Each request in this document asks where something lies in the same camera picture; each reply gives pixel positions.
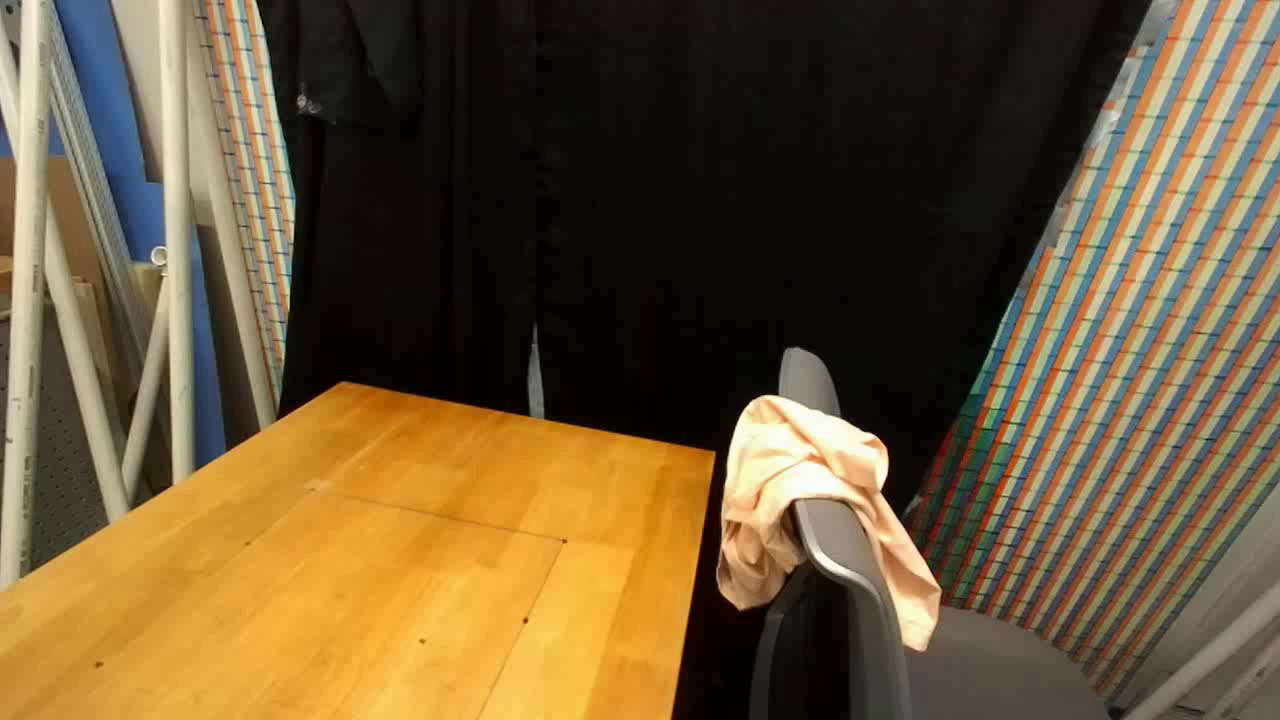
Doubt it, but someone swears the grey chair seat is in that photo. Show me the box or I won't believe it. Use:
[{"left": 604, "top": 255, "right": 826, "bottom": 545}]
[{"left": 905, "top": 603, "right": 1110, "bottom": 720}]

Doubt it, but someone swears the black curtain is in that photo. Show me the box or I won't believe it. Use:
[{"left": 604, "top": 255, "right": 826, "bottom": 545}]
[{"left": 257, "top": 0, "right": 1150, "bottom": 720}]

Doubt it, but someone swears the narrow colourful striped board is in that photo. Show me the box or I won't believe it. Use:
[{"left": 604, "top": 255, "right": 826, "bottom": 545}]
[{"left": 194, "top": 0, "right": 299, "bottom": 406}]

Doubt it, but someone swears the large colourful striped board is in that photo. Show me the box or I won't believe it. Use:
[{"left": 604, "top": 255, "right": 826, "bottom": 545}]
[{"left": 909, "top": 0, "right": 1280, "bottom": 699}]

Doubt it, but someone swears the white metal frame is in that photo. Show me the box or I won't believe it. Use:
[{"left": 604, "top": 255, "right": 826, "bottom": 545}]
[{"left": 0, "top": 0, "right": 283, "bottom": 594}]

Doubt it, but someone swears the blue board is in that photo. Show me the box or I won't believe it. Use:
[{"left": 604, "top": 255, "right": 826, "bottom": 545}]
[{"left": 47, "top": 0, "right": 232, "bottom": 472}]

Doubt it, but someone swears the pink cloth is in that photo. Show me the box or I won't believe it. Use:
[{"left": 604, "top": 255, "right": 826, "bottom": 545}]
[{"left": 713, "top": 394, "right": 942, "bottom": 656}]

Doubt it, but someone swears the grey chair backrest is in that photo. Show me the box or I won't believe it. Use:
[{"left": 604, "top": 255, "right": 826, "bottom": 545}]
[{"left": 745, "top": 346, "right": 919, "bottom": 720}]

